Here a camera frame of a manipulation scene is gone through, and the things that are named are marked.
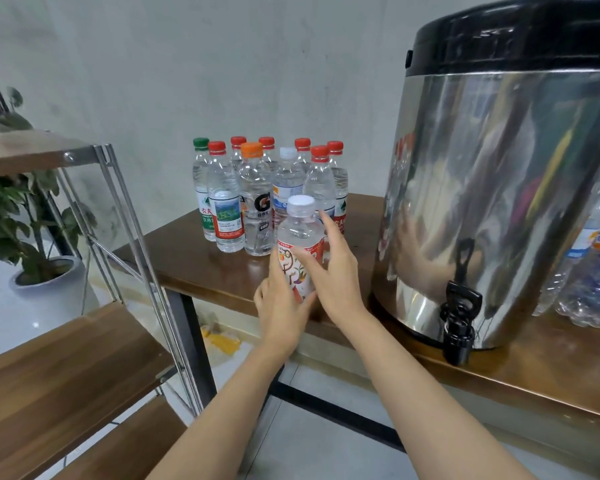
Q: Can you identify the person's left hand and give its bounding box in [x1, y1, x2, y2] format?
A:
[253, 249, 319, 363]

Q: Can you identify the person's right hand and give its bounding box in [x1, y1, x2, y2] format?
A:
[298, 213, 366, 328]

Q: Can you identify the white patterned label plastic bottle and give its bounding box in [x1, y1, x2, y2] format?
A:
[277, 195, 326, 301]

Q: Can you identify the orange cap clear plastic bottle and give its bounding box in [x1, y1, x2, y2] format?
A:
[238, 141, 276, 258]

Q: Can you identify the white-cap blue-label bottle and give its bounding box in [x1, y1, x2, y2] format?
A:
[272, 147, 307, 228]

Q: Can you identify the green label plastic water bottle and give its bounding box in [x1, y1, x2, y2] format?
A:
[192, 137, 218, 243]

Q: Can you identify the stainless steel water dispenser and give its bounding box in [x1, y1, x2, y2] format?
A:
[370, 0, 600, 366]

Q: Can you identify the wooden metal shelf rack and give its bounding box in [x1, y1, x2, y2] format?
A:
[0, 55, 206, 480]

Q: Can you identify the cluster of plastic bottles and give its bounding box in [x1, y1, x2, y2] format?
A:
[535, 195, 600, 331]

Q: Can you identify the person's right forearm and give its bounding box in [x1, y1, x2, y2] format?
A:
[335, 309, 536, 480]

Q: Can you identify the yellow debris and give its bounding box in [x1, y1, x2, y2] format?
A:
[205, 329, 243, 358]

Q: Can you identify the white plant pot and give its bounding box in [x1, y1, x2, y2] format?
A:
[8, 257, 99, 331]

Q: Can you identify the green potted plant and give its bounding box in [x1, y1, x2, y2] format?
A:
[0, 87, 96, 286]

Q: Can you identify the black metal table frame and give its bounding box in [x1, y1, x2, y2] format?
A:
[165, 289, 406, 480]

